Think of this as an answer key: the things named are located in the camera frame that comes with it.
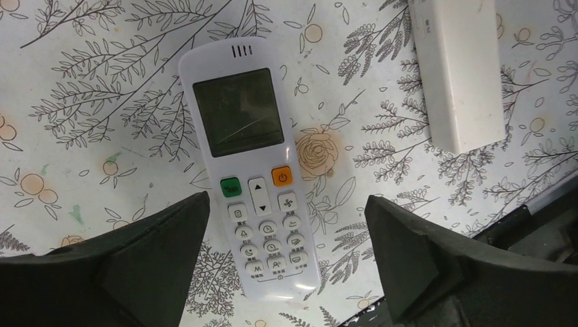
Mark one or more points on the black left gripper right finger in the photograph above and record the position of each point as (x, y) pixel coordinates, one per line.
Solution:
(432, 276)

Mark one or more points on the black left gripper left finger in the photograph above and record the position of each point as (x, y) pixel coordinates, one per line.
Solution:
(137, 275)

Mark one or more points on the white air conditioner remote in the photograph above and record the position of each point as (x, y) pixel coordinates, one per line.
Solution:
(235, 94)

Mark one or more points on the long white rectangular remote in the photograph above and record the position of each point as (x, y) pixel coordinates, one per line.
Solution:
(458, 55)

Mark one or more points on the floral patterned table mat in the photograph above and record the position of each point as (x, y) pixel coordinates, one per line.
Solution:
(96, 134)

